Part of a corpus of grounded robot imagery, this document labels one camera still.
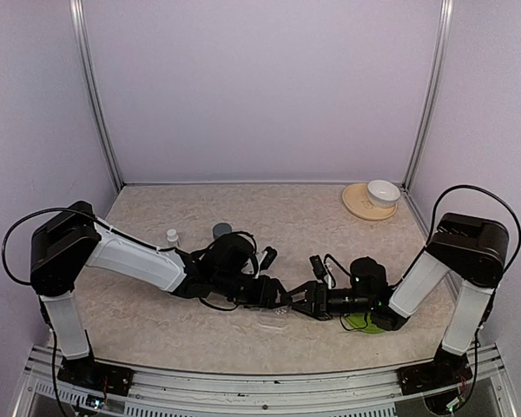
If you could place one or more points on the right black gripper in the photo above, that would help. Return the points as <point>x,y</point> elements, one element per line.
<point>315,294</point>

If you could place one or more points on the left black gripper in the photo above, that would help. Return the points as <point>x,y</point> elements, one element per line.
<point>270,294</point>

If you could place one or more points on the clear plastic pill organizer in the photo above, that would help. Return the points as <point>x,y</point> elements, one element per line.
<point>269,320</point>

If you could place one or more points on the orange pill bottle grey cap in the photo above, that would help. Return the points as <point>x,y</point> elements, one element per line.
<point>220,229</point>

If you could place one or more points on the small white pill bottle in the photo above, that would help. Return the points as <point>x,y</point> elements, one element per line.
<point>173,238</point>

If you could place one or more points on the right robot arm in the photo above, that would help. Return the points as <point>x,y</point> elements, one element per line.
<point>471,247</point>

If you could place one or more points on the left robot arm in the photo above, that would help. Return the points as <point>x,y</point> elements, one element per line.
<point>75,238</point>

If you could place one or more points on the green plate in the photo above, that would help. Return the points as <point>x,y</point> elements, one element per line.
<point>361,322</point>

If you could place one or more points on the round wooden plate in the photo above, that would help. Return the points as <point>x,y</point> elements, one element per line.
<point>355,199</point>

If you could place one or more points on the white bowl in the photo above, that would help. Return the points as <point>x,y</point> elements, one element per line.
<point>382,193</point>

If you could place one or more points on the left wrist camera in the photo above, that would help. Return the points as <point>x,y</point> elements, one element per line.
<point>265,259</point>

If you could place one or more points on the front aluminium rail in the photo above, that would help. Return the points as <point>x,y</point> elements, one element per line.
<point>157,391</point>

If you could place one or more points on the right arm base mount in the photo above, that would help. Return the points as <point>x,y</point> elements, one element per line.
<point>443,370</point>

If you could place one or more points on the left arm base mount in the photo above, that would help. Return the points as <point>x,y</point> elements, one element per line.
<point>83,370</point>

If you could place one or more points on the right aluminium frame post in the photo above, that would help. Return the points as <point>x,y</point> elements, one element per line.
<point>432,92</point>

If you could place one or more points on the aluminium frame post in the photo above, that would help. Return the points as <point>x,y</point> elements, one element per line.
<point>432,92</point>
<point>82,41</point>

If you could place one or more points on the left aluminium frame post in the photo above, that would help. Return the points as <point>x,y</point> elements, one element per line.
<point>82,41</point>

